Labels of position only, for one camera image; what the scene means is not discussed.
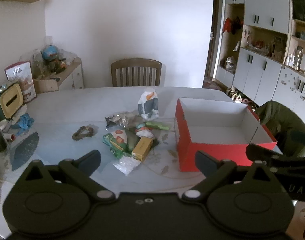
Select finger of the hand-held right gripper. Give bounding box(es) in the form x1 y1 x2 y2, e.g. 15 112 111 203
290 129 305 147
246 143 285 170

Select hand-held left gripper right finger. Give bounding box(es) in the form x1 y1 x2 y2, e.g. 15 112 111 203
182 150 281 202

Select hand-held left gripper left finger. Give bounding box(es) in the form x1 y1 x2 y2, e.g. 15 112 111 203
24 149 116 203

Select brown beaded bracelet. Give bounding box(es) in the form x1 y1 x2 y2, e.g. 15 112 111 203
72 126 94 141

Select green printed packet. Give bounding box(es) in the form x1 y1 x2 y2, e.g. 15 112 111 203
102 129 135 158

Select white cardboard box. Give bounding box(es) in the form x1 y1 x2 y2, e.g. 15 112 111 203
175 98 278 172

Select white granule bag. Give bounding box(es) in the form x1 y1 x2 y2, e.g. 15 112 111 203
112 155 141 176

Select yellow cardboard box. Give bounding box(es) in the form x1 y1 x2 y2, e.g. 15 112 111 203
131 138 153 161

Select silver foil packet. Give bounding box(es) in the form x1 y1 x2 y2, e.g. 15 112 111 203
105 112 143 130

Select green tube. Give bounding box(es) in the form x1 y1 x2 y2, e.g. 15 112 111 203
145 121 171 131

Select white plastic bag of packets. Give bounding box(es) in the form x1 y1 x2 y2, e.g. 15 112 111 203
138 91 159 120

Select green jacket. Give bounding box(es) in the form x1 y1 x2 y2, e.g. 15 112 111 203
255 100 305 158

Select row of small shoes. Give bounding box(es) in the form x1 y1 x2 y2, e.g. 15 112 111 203
228 86 255 105

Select blue gloves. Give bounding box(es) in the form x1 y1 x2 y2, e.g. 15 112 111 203
17 114 35 130

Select red patterned rug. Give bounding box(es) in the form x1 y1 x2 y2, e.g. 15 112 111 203
203 77 225 90

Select white wooden sideboard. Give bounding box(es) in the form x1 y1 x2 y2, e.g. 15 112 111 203
34 57 84 93

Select open cardboard box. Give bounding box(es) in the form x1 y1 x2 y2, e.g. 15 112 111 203
32 77 59 93

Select yellow and green tissue box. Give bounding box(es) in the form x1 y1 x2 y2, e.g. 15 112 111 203
0 81 24 120

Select row of shelf ornaments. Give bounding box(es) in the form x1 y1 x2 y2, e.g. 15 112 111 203
244 29 285 60

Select brown wooden chair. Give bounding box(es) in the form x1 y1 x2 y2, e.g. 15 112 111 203
110 58 162 87

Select red and white snack bag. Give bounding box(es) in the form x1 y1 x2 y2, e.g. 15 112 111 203
4 61 37 103

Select blue globe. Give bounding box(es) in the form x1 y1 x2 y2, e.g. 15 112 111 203
42 45 58 61

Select brown wooden door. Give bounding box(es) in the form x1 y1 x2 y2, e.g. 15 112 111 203
204 0 223 79

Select red hanging cloth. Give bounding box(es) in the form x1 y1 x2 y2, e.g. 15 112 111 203
223 17 244 35

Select white wall cabinet unit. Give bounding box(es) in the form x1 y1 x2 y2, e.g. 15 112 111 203
215 0 305 120

